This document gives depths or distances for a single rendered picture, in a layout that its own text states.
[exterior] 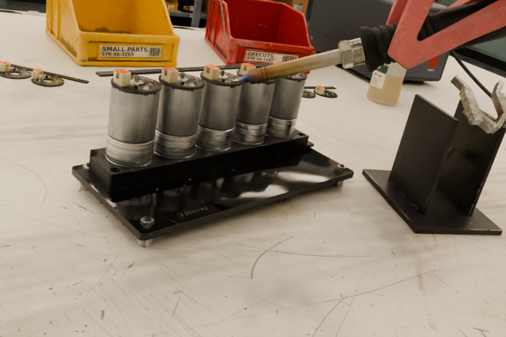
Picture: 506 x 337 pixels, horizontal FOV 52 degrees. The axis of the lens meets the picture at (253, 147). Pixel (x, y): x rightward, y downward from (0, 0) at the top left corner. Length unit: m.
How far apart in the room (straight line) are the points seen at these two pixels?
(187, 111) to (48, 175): 0.09
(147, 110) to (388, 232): 0.15
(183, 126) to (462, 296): 0.16
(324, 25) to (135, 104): 0.47
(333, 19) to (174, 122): 0.43
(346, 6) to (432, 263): 0.43
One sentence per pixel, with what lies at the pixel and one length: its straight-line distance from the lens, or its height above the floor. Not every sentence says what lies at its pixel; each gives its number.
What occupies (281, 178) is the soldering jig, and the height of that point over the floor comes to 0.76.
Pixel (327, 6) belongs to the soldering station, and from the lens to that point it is 0.70.
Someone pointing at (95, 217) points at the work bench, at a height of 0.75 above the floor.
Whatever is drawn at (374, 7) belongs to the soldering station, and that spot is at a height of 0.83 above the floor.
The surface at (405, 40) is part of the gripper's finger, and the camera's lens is 0.28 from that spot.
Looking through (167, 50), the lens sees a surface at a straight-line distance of 0.53.
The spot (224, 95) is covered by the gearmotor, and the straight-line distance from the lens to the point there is 0.30.
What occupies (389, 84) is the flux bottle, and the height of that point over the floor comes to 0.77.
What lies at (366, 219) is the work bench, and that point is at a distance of 0.32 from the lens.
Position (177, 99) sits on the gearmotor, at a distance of 0.28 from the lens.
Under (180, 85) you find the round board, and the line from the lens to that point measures 0.28.
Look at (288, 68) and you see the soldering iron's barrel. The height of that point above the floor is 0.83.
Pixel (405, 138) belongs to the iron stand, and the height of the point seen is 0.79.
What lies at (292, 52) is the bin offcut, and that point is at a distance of 0.59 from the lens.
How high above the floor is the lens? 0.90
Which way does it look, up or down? 23 degrees down
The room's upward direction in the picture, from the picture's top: 11 degrees clockwise
